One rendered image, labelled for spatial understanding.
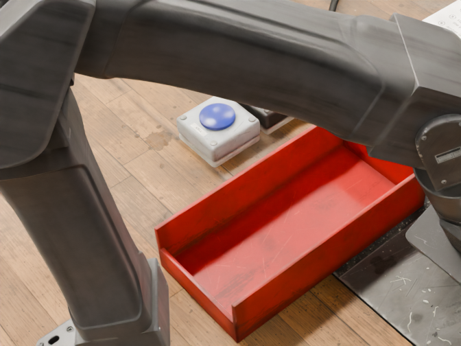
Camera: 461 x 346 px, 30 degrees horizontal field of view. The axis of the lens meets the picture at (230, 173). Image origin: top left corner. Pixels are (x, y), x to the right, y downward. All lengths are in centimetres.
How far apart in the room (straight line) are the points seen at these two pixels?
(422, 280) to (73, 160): 44
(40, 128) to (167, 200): 47
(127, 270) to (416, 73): 24
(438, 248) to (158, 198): 36
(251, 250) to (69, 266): 31
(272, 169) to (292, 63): 43
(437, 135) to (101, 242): 22
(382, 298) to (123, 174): 31
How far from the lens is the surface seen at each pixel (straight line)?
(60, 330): 82
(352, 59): 47
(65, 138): 48
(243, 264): 85
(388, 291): 84
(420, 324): 82
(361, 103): 48
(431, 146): 50
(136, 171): 95
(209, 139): 93
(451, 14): 115
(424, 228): 67
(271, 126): 97
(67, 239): 56
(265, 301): 78
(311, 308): 82
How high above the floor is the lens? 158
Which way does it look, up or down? 47 degrees down
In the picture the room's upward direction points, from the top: 5 degrees counter-clockwise
